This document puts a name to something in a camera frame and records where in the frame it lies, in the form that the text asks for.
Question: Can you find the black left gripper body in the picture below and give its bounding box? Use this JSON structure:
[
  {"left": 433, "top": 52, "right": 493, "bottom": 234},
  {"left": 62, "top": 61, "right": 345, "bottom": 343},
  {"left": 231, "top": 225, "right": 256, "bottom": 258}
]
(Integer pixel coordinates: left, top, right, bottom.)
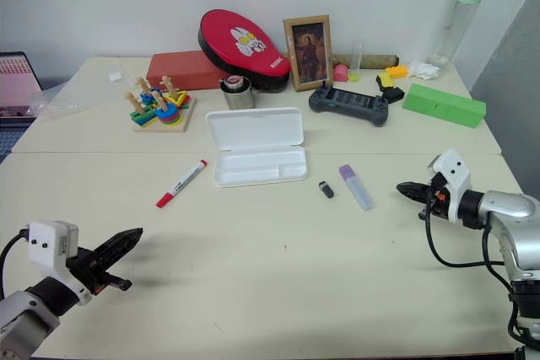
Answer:
[{"left": 65, "top": 248, "right": 132, "bottom": 296}]

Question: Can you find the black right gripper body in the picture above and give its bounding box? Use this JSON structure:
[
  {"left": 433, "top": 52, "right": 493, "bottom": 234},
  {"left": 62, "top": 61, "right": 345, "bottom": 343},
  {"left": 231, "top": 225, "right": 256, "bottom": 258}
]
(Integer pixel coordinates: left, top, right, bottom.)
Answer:
[{"left": 417, "top": 174, "right": 451, "bottom": 221}]

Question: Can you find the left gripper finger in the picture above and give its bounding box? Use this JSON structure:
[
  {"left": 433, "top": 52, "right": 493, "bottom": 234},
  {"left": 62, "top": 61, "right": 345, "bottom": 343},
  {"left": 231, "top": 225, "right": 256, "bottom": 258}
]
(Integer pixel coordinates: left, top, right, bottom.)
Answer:
[
  {"left": 90, "top": 228, "right": 143, "bottom": 261},
  {"left": 97, "top": 232, "right": 143, "bottom": 269}
]

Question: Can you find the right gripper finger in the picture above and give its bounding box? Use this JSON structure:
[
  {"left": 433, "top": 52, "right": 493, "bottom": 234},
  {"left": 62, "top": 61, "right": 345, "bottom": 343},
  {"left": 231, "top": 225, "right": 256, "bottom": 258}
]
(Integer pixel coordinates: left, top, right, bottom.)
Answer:
[
  {"left": 398, "top": 189, "right": 432, "bottom": 205},
  {"left": 396, "top": 181, "right": 432, "bottom": 194}
]

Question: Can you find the purple capped clear tube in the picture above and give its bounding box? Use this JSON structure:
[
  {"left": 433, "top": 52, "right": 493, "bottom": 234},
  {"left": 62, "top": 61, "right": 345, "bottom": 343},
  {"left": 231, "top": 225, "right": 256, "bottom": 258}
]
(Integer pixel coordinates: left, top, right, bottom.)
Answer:
[{"left": 338, "top": 164, "right": 376, "bottom": 212}]

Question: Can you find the red and white marker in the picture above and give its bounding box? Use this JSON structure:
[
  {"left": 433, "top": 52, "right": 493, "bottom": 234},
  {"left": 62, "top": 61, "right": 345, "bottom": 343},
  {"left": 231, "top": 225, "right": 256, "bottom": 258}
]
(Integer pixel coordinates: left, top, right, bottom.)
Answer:
[{"left": 155, "top": 159, "right": 208, "bottom": 209}]

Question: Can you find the white plastic case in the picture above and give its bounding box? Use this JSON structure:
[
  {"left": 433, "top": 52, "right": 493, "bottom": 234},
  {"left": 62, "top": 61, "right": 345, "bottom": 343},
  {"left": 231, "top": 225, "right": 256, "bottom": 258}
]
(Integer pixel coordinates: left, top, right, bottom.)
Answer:
[{"left": 204, "top": 106, "right": 311, "bottom": 188}]

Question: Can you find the green rectangular box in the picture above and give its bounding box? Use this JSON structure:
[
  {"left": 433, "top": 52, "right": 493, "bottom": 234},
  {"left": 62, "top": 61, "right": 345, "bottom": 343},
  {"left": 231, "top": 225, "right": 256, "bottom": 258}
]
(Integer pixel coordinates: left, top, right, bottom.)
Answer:
[{"left": 402, "top": 83, "right": 487, "bottom": 128}]

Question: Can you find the dark grey game controller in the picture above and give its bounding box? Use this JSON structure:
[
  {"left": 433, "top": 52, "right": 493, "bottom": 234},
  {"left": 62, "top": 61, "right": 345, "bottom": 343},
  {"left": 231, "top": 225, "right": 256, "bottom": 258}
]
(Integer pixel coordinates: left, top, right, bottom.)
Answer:
[{"left": 308, "top": 85, "right": 391, "bottom": 128}]

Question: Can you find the white crumpled cloth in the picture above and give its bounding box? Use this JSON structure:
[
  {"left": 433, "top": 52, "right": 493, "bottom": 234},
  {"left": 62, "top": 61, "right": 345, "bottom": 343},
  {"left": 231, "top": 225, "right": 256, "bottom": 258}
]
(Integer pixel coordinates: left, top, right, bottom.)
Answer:
[{"left": 407, "top": 60, "right": 442, "bottom": 81}]

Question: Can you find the brown rolled mat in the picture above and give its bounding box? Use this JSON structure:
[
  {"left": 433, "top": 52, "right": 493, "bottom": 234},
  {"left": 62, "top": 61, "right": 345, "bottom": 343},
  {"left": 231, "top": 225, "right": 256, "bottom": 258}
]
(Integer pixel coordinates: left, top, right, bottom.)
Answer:
[{"left": 331, "top": 52, "right": 400, "bottom": 70}]

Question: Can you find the wooden colourful stacking toy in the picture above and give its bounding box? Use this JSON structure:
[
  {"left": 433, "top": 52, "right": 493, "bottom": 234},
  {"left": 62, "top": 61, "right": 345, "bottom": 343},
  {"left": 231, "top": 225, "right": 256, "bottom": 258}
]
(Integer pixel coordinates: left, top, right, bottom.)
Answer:
[{"left": 123, "top": 74, "right": 198, "bottom": 133}]

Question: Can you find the clear tube yellow-green base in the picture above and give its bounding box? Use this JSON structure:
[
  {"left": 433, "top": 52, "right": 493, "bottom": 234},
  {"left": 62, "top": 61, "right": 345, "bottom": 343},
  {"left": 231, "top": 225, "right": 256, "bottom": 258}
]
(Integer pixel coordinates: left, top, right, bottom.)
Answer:
[{"left": 348, "top": 42, "right": 364, "bottom": 83}]

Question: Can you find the clear plastic bag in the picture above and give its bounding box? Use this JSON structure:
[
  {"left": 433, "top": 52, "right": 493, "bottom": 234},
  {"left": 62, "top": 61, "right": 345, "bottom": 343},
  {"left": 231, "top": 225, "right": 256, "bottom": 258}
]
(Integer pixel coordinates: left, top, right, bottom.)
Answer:
[{"left": 29, "top": 89, "right": 85, "bottom": 116}]

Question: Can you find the clear bottle green cap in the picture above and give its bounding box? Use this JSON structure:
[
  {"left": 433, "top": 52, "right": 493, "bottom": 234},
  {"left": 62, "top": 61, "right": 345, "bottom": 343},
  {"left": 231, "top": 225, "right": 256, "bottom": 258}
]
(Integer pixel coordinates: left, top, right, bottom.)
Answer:
[{"left": 425, "top": 0, "right": 489, "bottom": 68}]

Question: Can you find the red rectangular box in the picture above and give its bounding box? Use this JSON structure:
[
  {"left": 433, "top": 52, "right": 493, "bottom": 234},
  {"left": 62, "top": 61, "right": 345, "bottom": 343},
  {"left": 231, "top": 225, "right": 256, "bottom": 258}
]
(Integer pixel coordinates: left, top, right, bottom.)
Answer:
[{"left": 146, "top": 50, "right": 229, "bottom": 91}]

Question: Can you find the metal cup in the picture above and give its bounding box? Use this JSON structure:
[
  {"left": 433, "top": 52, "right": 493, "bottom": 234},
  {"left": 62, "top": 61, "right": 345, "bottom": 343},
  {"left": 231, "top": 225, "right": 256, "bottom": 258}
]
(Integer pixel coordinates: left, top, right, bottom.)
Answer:
[{"left": 219, "top": 76, "right": 257, "bottom": 111}]

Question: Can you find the open laptop pink screen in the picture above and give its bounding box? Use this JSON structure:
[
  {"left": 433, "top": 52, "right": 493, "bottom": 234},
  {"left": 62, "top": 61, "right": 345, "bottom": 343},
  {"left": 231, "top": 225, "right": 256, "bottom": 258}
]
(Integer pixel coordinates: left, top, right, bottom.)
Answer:
[{"left": 0, "top": 51, "right": 46, "bottom": 163}]

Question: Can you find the red black boxing pad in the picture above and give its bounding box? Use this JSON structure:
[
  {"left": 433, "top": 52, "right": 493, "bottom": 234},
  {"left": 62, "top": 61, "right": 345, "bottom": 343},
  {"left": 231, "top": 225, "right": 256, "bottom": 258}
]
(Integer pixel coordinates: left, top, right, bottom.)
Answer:
[{"left": 197, "top": 8, "right": 292, "bottom": 94}]

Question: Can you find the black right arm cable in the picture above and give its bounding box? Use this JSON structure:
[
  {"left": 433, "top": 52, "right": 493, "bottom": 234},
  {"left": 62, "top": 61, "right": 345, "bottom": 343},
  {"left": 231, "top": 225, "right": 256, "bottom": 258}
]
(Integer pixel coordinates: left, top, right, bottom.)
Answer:
[{"left": 424, "top": 193, "right": 528, "bottom": 340}]

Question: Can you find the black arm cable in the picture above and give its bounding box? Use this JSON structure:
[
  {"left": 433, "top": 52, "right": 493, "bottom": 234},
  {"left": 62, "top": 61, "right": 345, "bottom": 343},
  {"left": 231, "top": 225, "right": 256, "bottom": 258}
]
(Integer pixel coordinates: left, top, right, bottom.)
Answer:
[
  {"left": 424, "top": 193, "right": 528, "bottom": 340},
  {"left": 0, "top": 228, "right": 30, "bottom": 298}
]

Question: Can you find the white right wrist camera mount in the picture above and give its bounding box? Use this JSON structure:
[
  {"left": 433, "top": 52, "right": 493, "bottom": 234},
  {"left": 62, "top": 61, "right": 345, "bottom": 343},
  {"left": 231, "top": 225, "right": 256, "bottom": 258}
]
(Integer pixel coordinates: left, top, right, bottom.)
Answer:
[{"left": 426, "top": 148, "right": 472, "bottom": 225}]

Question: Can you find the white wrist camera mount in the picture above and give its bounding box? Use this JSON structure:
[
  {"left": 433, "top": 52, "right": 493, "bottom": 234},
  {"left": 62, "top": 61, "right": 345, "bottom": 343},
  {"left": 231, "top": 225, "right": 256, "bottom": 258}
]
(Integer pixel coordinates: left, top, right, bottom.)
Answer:
[
  {"left": 27, "top": 220, "right": 93, "bottom": 306},
  {"left": 426, "top": 148, "right": 472, "bottom": 225}
]

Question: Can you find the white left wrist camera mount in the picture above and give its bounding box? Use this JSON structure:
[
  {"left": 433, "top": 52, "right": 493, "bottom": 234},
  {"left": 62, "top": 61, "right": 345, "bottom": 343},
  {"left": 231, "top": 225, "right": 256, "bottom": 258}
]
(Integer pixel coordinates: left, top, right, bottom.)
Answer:
[{"left": 27, "top": 220, "right": 93, "bottom": 306}]

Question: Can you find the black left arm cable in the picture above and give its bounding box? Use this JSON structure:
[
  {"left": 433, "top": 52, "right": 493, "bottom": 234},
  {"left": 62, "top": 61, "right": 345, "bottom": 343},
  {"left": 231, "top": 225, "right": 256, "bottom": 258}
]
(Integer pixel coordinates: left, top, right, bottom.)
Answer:
[{"left": 0, "top": 228, "right": 30, "bottom": 298}]

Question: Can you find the wooden portrait photo frame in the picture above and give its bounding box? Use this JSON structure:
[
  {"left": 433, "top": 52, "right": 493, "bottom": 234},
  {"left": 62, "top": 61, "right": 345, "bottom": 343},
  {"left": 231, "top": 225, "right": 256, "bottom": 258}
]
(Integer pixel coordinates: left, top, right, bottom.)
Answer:
[{"left": 282, "top": 13, "right": 334, "bottom": 92}]

